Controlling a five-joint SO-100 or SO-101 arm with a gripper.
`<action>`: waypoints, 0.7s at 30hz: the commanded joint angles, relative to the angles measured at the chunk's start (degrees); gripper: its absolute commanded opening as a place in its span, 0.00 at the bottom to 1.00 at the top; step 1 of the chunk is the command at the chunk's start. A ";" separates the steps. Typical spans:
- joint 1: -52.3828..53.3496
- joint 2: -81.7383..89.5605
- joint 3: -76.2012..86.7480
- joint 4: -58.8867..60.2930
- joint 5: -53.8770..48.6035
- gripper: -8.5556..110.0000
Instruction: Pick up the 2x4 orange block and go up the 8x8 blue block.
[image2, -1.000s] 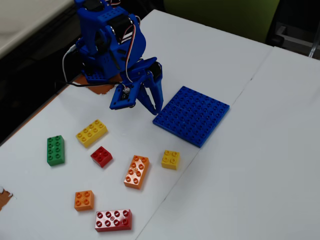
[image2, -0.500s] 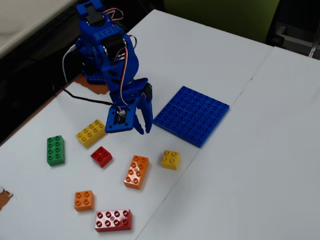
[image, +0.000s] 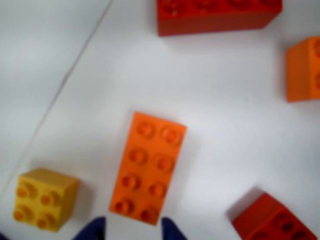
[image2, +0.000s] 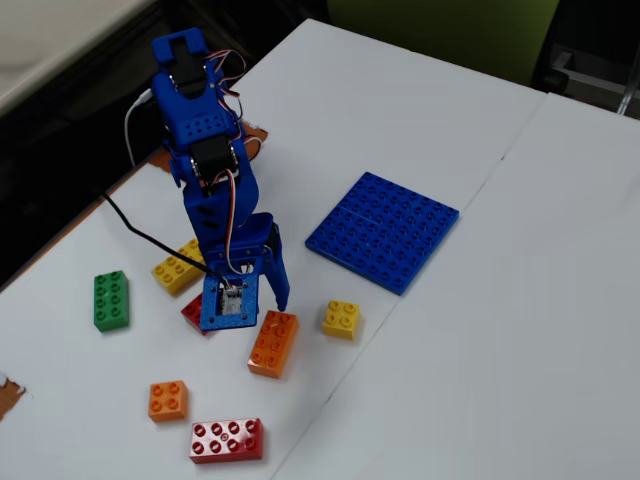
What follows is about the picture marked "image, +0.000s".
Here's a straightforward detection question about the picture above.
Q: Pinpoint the orange 2x4 block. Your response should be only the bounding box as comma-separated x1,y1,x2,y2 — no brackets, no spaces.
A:
109,111,188,227

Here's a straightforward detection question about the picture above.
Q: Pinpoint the orange 2x2 block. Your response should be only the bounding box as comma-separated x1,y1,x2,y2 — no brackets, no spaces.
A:
286,36,320,103

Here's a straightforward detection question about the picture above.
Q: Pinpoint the red 2x2 block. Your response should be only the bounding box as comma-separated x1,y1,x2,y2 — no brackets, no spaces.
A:
232,192,319,240

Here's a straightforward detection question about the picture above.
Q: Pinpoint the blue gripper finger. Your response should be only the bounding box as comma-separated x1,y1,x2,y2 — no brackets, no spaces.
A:
161,217,189,240
71,216,107,240

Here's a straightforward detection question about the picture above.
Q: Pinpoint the red 2x4 block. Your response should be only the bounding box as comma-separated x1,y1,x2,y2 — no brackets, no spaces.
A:
157,0,284,37

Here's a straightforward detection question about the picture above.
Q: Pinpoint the yellow 2x2 block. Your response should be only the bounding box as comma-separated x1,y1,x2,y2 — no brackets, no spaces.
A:
12,167,80,234

